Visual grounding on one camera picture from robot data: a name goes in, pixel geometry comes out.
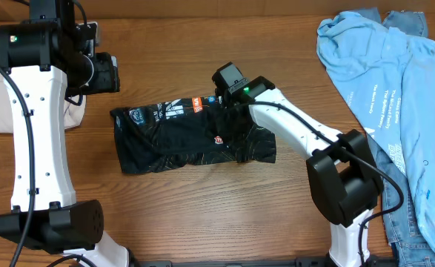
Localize black patterned cycling jersey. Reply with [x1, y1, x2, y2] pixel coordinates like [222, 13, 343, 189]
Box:
[110, 96, 276, 174]

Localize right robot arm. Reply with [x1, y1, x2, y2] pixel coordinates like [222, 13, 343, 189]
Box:
[212, 62, 383, 266]

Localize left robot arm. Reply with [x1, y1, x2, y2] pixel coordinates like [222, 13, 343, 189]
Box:
[0, 0, 138, 266]

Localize light blue t-shirt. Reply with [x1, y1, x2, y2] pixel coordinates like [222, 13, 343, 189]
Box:
[316, 10, 435, 253]

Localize blue denim jeans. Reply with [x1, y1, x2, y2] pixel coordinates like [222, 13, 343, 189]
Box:
[357, 7, 435, 267]

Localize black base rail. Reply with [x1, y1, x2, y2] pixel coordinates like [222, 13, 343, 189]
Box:
[135, 254, 399, 267]

